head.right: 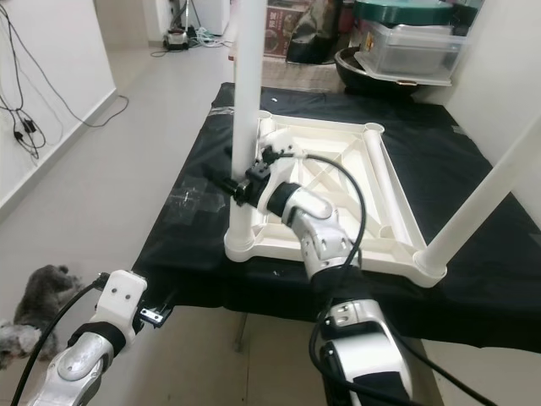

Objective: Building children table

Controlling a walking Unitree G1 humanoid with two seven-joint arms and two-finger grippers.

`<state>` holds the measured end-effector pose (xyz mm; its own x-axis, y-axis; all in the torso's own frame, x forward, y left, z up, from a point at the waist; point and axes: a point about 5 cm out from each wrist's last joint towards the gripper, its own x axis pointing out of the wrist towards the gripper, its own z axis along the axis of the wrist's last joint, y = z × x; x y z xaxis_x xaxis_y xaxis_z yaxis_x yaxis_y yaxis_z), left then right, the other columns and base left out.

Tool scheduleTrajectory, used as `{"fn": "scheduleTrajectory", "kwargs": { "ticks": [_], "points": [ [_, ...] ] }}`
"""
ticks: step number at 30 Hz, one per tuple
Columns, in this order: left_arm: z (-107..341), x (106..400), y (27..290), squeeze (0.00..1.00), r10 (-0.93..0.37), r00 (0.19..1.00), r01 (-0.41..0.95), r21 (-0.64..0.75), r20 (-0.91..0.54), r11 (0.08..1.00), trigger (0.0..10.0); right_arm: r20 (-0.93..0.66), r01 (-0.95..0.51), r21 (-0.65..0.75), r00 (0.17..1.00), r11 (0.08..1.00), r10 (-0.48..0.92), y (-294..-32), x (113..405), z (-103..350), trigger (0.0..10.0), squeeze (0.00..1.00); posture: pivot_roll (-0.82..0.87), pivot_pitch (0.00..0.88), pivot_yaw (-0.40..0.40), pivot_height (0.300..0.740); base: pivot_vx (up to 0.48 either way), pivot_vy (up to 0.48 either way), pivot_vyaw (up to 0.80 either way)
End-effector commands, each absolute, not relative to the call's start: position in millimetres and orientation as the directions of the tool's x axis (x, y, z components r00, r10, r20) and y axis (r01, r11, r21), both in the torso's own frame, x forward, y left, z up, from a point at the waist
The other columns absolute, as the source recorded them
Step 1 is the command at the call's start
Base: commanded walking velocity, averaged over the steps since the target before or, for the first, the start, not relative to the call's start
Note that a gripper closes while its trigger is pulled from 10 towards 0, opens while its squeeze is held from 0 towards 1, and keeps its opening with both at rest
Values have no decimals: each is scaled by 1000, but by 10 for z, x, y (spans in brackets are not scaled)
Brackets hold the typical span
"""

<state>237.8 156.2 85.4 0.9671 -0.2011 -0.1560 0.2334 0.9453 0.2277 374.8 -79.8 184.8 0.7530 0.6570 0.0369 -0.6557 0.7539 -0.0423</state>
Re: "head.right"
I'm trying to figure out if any black room cable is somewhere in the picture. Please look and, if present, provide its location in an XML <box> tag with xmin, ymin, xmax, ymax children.
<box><xmin>0</xmin><ymin>4</ymin><xmax>129</xmax><ymax>162</ymax></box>

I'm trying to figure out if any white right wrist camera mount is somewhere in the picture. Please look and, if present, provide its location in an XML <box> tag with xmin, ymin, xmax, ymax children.
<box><xmin>258</xmin><ymin>129</ymin><xmax>297</xmax><ymax>212</ymax></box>

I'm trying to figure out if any green pot lid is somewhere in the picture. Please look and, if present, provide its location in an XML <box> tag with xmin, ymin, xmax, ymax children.
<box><xmin>355</xmin><ymin>0</ymin><xmax>457</xmax><ymax>26</ymax></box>

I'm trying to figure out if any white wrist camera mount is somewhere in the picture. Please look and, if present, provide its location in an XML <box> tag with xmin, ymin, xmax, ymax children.
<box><xmin>258</xmin><ymin>129</ymin><xmax>297</xmax><ymax>212</ymax></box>
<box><xmin>101</xmin><ymin>271</ymin><xmax>146</xmax><ymax>335</ymax></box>

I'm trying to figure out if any grey curly dog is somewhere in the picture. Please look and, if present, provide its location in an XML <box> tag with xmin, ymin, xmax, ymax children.
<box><xmin>0</xmin><ymin>264</ymin><xmax>81</xmax><ymax>369</ymax></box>

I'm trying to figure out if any black wok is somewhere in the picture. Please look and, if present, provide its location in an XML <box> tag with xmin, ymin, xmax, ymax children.
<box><xmin>336</xmin><ymin>47</ymin><xmax>432</xmax><ymax>101</ymax></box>

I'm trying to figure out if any clear tape patch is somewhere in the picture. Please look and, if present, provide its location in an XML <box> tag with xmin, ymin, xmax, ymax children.
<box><xmin>173</xmin><ymin>178</ymin><xmax>225</xmax><ymax>221</ymax></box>

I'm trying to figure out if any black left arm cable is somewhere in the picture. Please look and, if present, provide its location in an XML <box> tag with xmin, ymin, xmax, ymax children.
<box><xmin>34</xmin><ymin>275</ymin><xmax>107</xmax><ymax>406</ymax></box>

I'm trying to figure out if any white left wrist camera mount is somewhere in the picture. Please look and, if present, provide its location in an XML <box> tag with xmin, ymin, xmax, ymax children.
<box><xmin>101</xmin><ymin>271</ymin><xmax>146</xmax><ymax>335</ymax></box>

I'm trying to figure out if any red printed cardboard box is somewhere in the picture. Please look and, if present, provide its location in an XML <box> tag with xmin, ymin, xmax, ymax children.
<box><xmin>266</xmin><ymin>7</ymin><xmax>297</xmax><ymax>58</ymax></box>

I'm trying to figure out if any black plastic bag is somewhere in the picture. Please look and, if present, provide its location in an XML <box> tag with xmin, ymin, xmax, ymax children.
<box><xmin>287</xmin><ymin>0</ymin><xmax>356</xmax><ymax>64</ymax></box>

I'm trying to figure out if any clear plastic storage box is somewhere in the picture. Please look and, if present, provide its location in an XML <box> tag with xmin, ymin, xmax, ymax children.
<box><xmin>353</xmin><ymin>24</ymin><xmax>470</xmax><ymax>84</ymax></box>

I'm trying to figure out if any beige cloth covered bench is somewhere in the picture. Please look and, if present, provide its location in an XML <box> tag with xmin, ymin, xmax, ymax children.
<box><xmin>228</xmin><ymin>55</ymin><xmax>343</xmax><ymax>92</ymax></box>

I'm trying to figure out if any black tablecloth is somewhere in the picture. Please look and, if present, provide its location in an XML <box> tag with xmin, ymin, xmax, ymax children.
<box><xmin>135</xmin><ymin>80</ymin><xmax>541</xmax><ymax>352</ymax></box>

